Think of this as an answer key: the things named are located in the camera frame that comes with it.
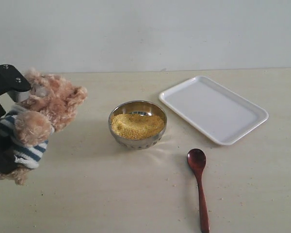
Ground white plastic tray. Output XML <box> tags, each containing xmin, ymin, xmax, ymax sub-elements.
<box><xmin>159</xmin><ymin>76</ymin><xmax>269</xmax><ymax>146</ymax></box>

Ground brown teddy bear striped shirt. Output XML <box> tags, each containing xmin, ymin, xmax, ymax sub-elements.
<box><xmin>0</xmin><ymin>69</ymin><xmax>88</xmax><ymax>185</ymax></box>

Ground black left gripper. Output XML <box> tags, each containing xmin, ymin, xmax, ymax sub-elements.
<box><xmin>0</xmin><ymin>64</ymin><xmax>31</xmax><ymax>180</ymax></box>

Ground steel bowl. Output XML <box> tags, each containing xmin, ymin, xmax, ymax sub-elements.
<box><xmin>108</xmin><ymin>100</ymin><xmax>167</xmax><ymax>150</ymax></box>

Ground yellow millet grains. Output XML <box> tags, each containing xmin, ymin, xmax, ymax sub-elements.
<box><xmin>111</xmin><ymin>114</ymin><xmax>165</xmax><ymax>140</ymax></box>

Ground dark red wooden spoon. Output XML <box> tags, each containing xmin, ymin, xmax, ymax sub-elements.
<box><xmin>187</xmin><ymin>149</ymin><xmax>210</xmax><ymax>233</ymax></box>

